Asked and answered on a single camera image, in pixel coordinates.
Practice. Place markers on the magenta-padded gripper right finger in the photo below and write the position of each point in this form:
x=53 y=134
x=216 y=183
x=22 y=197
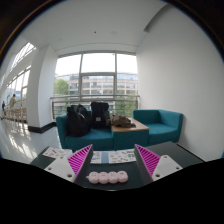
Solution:
x=165 y=166

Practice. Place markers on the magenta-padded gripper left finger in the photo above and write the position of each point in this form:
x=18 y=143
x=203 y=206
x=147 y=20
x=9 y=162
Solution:
x=60 y=168

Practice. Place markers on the wooden-topped teal side table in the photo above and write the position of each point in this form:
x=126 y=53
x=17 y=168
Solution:
x=131 y=138

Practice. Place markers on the teal sofa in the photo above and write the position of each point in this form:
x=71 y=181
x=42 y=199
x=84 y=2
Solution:
x=96 y=140

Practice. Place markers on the pink power strip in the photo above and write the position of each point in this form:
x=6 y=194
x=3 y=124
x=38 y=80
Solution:
x=108 y=177

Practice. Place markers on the bulky black backpack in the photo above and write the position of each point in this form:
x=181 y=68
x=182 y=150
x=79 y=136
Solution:
x=77 y=121

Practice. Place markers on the brown jacket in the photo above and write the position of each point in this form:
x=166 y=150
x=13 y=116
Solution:
x=121 y=121

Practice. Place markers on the slim black backpack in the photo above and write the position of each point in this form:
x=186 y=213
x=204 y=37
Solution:
x=100 y=115

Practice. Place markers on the metal window railing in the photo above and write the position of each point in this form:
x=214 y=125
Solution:
x=126 y=97

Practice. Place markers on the person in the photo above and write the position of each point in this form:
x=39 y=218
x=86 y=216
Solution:
x=12 y=101

